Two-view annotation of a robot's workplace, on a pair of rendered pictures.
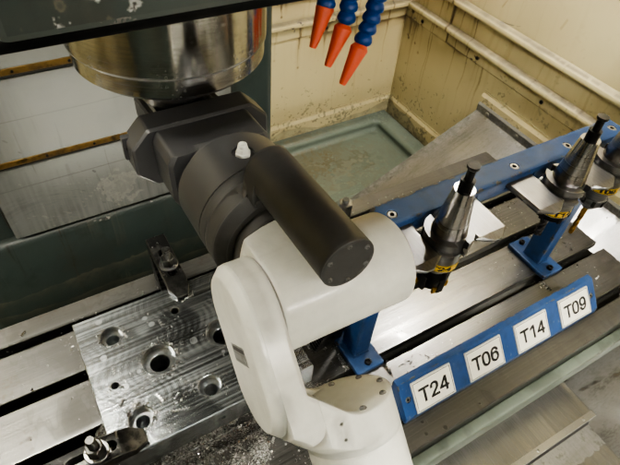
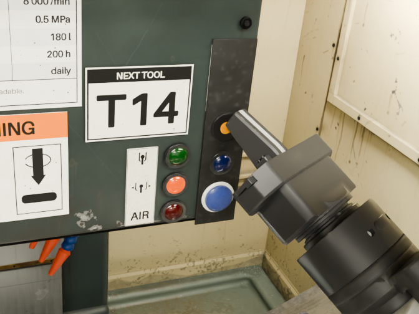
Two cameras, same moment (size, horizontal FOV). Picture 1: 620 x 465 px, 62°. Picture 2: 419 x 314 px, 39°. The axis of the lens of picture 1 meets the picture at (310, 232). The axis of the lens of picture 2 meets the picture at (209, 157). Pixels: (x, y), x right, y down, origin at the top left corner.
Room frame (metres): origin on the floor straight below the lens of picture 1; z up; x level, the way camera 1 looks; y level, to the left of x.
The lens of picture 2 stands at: (-0.13, -0.31, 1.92)
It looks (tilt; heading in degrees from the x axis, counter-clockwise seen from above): 27 degrees down; 10
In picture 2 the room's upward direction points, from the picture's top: 6 degrees clockwise
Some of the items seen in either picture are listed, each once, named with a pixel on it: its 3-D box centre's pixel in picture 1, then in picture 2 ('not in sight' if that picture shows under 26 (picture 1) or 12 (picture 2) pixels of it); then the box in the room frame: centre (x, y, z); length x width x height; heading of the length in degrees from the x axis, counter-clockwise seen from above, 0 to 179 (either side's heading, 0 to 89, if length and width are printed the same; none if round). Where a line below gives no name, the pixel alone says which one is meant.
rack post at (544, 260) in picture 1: (564, 206); not in sight; (0.72, -0.46, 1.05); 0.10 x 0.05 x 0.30; 34
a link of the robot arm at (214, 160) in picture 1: (221, 165); not in sight; (0.32, 0.08, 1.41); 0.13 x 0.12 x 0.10; 125
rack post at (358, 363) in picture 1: (367, 296); not in sight; (0.47, -0.10, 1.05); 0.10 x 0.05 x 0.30; 34
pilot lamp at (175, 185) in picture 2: not in sight; (175, 184); (0.37, -0.19, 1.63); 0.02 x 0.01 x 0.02; 124
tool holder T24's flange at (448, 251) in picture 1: (447, 235); not in sight; (0.45, -0.17, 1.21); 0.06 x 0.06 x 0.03
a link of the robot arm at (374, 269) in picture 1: (304, 244); not in sight; (0.23, 0.00, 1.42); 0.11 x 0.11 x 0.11; 35
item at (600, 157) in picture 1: (614, 162); not in sight; (0.64, -0.44, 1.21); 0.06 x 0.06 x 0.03
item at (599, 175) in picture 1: (590, 173); not in sight; (0.61, -0.40, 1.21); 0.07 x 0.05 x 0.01; 34
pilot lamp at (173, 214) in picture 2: not in sight; (173, 212); (0.37, -0.19, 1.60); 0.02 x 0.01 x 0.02; 124
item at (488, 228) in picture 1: (479, 221); not in sight; (0.48, -0.22, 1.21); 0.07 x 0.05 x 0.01; 34
